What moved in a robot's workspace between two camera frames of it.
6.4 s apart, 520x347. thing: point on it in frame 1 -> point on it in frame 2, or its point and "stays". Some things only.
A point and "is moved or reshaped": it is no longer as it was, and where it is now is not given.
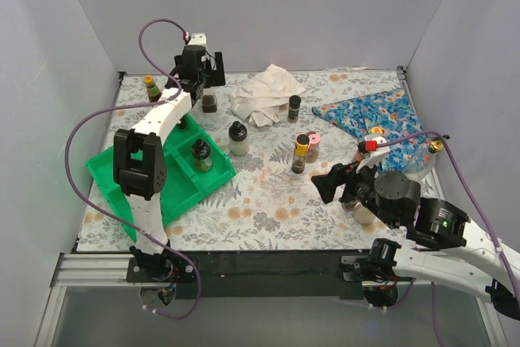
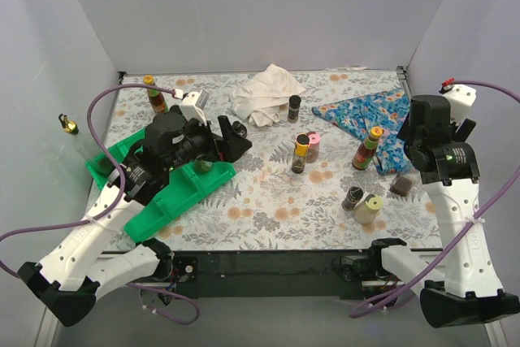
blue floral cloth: (391, 111) stays
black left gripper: (199, 82) -> (217, 145)
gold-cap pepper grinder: (301, 152) stays
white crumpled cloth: (263, 99) stays
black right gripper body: (346, 184) -> (465, 131)
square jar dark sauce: (209, 104) is moved or reshaped
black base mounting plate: (251, 275) stays
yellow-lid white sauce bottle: (363, 214) stays
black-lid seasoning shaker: (294, 108) stays
